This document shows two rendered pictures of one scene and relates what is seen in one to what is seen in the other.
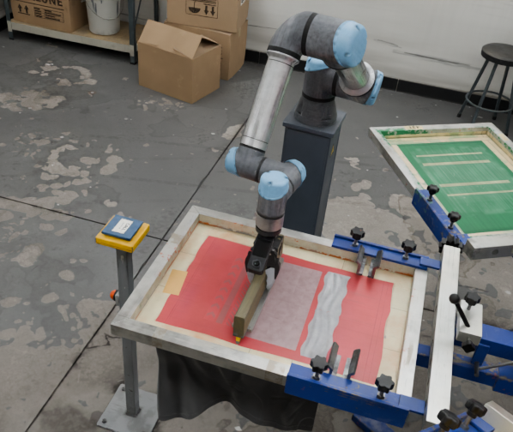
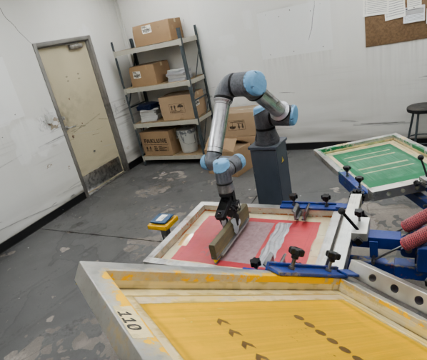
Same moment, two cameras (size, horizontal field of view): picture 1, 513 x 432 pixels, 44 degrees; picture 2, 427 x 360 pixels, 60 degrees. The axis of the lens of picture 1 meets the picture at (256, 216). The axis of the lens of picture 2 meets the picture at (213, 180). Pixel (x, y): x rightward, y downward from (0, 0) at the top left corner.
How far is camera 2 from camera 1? 57 cm
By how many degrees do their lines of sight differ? 21
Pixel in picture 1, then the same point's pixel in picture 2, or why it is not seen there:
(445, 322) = (345, 232)
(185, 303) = (189, 248)
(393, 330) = (317, 246)
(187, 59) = (230, 152)
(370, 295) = (303, 230)
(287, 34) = (220, 86)
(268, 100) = (216, 124)
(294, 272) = (257, 225)
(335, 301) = (280, 236)
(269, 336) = (235, 258)
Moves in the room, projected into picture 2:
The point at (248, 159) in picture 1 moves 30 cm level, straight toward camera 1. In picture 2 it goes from (211, 158) to (196, 183)
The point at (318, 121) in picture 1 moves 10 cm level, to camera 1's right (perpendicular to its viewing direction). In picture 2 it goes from (267, 142) to (284, 140)
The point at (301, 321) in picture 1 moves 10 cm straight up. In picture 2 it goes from (257, 248) to (253, 230)
